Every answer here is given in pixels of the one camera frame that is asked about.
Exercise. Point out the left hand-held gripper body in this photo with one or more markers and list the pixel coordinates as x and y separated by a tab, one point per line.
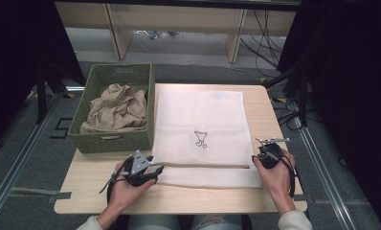
139	164

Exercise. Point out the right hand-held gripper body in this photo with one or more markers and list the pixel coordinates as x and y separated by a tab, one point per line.
270	156

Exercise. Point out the green woven basket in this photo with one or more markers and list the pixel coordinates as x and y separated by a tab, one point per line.
115	142

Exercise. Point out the beige garment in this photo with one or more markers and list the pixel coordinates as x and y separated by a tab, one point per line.
115	110

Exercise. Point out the white mesh laundry bag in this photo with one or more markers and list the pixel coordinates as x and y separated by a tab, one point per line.
204	115

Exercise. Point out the person's right hand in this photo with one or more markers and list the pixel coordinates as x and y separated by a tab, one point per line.
276	182

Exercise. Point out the person's left hand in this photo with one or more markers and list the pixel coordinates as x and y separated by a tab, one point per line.
124	195

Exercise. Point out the person's blue jeans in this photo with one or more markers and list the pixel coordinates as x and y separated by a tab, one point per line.
153	223

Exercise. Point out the gray tape strip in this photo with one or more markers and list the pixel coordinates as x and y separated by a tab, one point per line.
302	198
35	192

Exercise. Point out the black metal stand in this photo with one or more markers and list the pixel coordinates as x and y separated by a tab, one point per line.
40	96
303	96

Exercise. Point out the black curtain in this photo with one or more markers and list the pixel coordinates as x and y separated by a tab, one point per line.
16	48
354	80

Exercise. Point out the clutter under shelf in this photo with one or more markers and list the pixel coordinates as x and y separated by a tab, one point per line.
153	33

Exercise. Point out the wooden shelf unit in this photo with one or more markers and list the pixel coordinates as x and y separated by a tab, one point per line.
179	19

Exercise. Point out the metal floor rail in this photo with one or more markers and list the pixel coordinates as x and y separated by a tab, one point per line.
20	159
325	179

